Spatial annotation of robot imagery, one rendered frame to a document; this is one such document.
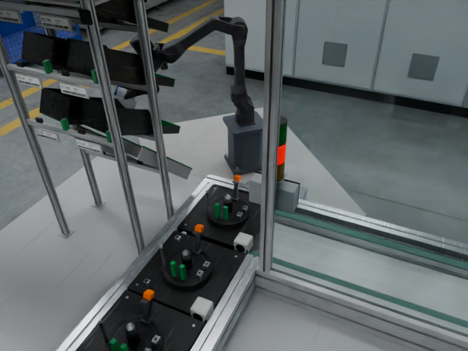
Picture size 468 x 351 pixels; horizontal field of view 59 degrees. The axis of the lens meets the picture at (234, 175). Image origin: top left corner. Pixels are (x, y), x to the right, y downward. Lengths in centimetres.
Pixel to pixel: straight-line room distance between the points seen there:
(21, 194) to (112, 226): 189
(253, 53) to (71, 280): 355
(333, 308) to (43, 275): 88
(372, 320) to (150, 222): 79
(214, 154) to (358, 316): 95
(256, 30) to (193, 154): 278
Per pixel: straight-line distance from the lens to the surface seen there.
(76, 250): 148
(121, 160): 110
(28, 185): 344
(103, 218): 157
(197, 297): 112
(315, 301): 120
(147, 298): 102
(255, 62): 456
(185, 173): 144
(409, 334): 120
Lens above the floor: 186
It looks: 37 degrees down
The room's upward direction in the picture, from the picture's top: 1 degrees counter-clockwise
